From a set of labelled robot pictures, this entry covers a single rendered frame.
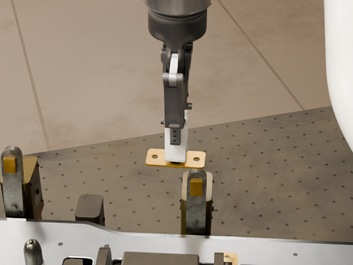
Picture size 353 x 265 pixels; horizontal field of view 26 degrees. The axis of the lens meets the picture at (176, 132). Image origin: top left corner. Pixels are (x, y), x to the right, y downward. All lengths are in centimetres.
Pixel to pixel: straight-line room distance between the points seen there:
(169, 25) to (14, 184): 63
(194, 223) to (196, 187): 7
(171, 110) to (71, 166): 112
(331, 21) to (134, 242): 71
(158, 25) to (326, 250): 62
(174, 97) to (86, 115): 262
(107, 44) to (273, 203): 238
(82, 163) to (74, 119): 147
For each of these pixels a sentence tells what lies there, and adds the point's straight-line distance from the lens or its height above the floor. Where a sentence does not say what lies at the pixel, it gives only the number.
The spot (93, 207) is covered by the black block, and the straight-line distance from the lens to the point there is 150.
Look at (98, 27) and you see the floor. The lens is 438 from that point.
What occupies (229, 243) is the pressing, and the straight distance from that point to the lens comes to 140.
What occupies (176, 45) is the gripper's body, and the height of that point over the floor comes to 150.
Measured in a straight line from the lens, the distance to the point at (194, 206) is 142.
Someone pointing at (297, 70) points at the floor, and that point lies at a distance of 398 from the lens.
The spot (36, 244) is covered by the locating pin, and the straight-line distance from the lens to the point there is 136.
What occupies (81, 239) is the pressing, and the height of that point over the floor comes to 100.
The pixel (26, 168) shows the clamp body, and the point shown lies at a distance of 153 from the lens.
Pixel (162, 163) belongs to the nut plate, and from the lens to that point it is 109.
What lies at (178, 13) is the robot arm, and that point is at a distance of 93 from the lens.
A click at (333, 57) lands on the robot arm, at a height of 158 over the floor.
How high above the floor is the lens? 195
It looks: 34 degrees down
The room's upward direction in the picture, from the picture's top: straight up
